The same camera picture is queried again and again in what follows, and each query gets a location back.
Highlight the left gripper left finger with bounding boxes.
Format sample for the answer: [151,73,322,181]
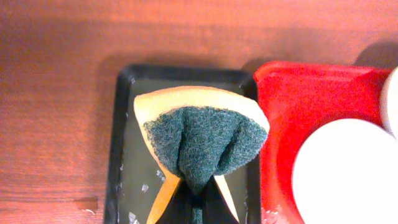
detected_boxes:
[156,181,193,224]

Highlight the mint green round plate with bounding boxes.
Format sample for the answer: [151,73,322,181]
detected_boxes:
[380,68,398,139]

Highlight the black plastic tray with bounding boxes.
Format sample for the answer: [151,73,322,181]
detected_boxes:
[104,64,257,224]

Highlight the green yellow sponge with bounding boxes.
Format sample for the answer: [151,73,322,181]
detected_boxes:
[134,86,270,223]

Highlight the light blue round plate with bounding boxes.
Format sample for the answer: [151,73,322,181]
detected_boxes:
[292,119,397,224]

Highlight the red plastic tray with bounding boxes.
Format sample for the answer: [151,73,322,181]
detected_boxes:
[254,62,391,223]

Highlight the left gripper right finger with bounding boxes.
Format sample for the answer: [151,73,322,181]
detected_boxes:
[202,176,239,224]

